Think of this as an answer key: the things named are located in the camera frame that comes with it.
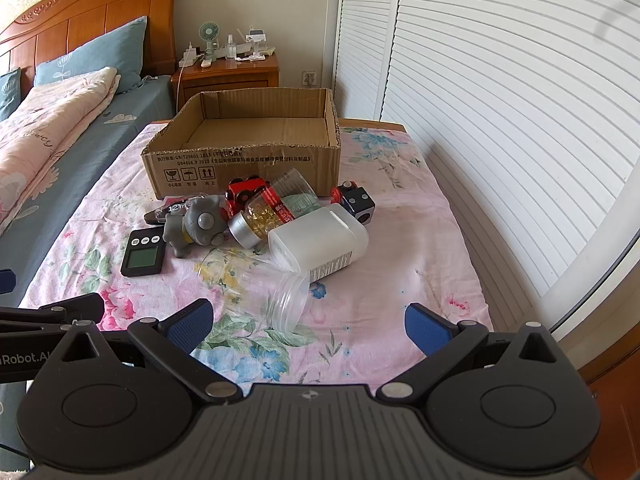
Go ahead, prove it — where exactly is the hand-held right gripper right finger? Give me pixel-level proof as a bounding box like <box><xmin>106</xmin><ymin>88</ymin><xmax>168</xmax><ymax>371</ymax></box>
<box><xmin>376</xmin><ymin>303</ymin><xmax>568</xmax><ymax>406</ymax></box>

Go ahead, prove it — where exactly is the red toy train car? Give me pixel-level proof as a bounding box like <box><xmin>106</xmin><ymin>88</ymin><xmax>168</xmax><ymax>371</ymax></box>
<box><xmin>223</xmin><ymin>176</ymin><xmax>268</xmax><ymax>218</ymax></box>

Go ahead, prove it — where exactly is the brown cardboard box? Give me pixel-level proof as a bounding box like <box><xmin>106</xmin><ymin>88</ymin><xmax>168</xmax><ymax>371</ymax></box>
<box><xmin>141</xmin><ymin>87</ymin><xmax>342</xmax><ymax>201</ymax></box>

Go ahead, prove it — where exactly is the white louvered closet door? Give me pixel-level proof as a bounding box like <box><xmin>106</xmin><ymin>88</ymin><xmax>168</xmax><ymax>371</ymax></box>
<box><xmin>380</xmin><ymin>0</ymin><xmax>640</xmax><ymax>333</ymax></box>
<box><xmin>332</xmin><ymin>0</ymin><xmax>404</xmax><ymax>122</ymax></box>

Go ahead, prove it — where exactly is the small green desk fan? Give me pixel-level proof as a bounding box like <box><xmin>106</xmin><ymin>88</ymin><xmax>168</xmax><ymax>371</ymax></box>
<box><xmin>198</xmin><ymin>21</ymin><xmax>221</xmax><ymax>61</ymax></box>

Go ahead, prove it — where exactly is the capsule bottle with silver cap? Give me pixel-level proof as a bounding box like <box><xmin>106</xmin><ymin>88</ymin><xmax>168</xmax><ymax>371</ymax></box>
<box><xmin>228</xmin><ymin>169</ymin><xmax>323</xmax><ymax>250</ymax></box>

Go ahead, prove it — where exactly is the wooden headboard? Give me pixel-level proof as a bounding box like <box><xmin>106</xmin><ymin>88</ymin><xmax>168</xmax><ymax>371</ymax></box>
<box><xmin>0</xmin><ymin>0</ymin><xmax>180</xmax><ymax>78</ymax></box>

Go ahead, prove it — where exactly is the white phone stand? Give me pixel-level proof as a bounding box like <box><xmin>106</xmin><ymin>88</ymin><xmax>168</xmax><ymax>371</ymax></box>
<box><xmin>245</xmin><ymin>24</ymin><xmax>269</xmax><ymax>61</ymax></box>

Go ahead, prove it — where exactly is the grey toy figure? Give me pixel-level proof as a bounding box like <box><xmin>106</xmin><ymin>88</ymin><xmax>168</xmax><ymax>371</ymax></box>
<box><xmin>162</xmin><ymin>195</ymin><xmax>227</xmax><ymax>259</ymax></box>

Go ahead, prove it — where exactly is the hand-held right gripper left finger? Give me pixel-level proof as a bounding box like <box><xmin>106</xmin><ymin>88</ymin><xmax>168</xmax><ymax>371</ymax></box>
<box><xmin>50</xmin><ymin>298</ymin><xmax>245</xmax><ymax>409</ymax></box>

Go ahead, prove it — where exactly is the black toy train engine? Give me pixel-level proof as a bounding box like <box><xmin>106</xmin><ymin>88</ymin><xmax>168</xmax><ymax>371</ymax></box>
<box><xmin>330</xmin><ymin>183</ymin><xmax>376</xmax><ymax>224</ymax></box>

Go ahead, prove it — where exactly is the white plastic bottle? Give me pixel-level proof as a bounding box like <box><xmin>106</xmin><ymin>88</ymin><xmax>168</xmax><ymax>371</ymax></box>
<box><xmin>268</xmin><ymin>204</ymin><xmax>370</xmax><ymax>286</ymax></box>

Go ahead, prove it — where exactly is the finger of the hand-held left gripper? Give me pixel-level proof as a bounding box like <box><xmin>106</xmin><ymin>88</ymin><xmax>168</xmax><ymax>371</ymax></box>
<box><xmin>0</xmin><ymin>294</ymin><xmax>105</xmax><ymax>334</ymax></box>

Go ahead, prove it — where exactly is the small dark tube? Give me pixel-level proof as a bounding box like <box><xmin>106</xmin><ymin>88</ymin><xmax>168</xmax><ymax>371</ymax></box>
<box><xmin>144</xmin><ymin>198</ymin><xmax>201</xmax><ymax>226</ymax></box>

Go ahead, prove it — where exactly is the large blue pillow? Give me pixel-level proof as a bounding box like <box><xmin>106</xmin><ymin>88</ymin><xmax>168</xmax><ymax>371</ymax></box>
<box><xmin>34</xmin><ymin>16</ymin><xmax>148</xmax><ymax>95</ymax></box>

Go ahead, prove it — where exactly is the wooden nightstand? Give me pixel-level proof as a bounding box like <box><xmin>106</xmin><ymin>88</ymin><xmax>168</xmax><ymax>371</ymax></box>
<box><xmin>171</xmin><ymin>52</ymin><xmax>281</xmax><ymax>113</ymax></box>

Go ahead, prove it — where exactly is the small blue pillow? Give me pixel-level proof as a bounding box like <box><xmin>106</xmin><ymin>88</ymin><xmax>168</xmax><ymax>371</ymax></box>
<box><xmin>0</xmin><ymin>67</ymin><xmax>23</xmax><ymax>122</ymax></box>

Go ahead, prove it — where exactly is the clear plastic jar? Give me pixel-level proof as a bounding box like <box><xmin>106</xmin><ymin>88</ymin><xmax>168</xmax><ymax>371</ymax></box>
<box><xmin>197</xmin><ymin>247</ymin><xmax>312</xmax><ymax>336</ymax></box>

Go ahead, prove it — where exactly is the pink floral quilt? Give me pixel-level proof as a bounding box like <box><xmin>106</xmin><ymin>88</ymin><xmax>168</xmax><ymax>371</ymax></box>
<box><xmin>0</xmin><ymin>66</ymin><xmax>121</xmax><ymax>235</ymax></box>

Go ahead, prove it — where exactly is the black digital timer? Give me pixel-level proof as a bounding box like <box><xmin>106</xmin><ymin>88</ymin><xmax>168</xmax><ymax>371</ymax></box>
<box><xmin>120</xmin><ymin>229</ymin><xmax>173</xmax><ymax>277</ymax></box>

